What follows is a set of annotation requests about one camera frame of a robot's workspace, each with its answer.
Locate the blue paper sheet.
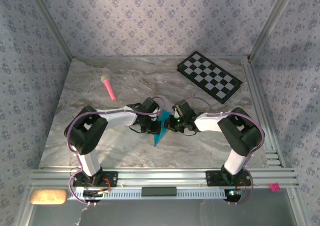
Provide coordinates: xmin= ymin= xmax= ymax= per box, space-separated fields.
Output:
xmin=153 ymin=109 xmax=171 ymax=147

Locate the pink toy microphone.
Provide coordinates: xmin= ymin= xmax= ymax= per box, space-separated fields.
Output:
xmin=100 ymin=74 xmax=117 ymax=101

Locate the black white chessboard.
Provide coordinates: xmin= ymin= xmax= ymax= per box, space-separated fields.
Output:
xmin=176 ymin=51 xmax=244 ymax=105

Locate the aluminium frame post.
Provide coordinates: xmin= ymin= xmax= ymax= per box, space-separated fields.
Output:
xmin=24 ymin=0 xmax=76 ymax=60
xmin=13 ymin=189 xmax=35 ymax=226
xmin=286 ymin=187 xmax=310 ymax=226
xmin=248 ymin=0 xmax=299 ymax=61

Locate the black round controller board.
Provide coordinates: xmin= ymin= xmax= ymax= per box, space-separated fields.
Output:
xmin=82 ymin=189 xmax=104 ymax=203
xmin=223 ymin=188 xmax=243 ymax=202

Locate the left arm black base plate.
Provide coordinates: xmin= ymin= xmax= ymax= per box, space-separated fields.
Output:
xmin=72 ymin=171 xmax=119 ymax=187

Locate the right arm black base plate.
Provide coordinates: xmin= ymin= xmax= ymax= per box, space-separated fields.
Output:
xmin=205 ymin=170 xmax=252 ymax=187

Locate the white slotted cable duct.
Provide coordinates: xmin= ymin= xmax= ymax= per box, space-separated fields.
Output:
xmin=66 ymin=187 xmax=227 ymax=200

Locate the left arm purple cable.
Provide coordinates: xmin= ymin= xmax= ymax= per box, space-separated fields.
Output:
xmin=67 ymin=96 xmax=168 ymax=206

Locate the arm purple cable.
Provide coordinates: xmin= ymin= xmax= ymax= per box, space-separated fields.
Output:
xmin=186 ymin=96 xmax=266 ymax=206
xmin=67 ymin=96 xmax=168 ymax=206

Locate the aluminium side rail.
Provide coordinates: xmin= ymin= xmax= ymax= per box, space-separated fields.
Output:
xmin=241 ymin=59 xmax=286 ymax=168

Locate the black box on duct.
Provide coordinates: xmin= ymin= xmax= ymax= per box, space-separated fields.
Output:
xmin=141 ymin=186 xmax=178 ymax=197

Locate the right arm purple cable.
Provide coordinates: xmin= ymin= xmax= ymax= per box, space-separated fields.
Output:
xmin=186 ymin=96 xmax=266 ymax=206

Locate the tan sponge block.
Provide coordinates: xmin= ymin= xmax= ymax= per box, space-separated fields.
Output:
xmin=29 ymin=188 xmax=69 ymax=205

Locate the long aluminium base rail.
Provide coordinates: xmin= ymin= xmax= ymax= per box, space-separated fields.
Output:
xmin=27 ymin=167 xmax=300 ymax=189

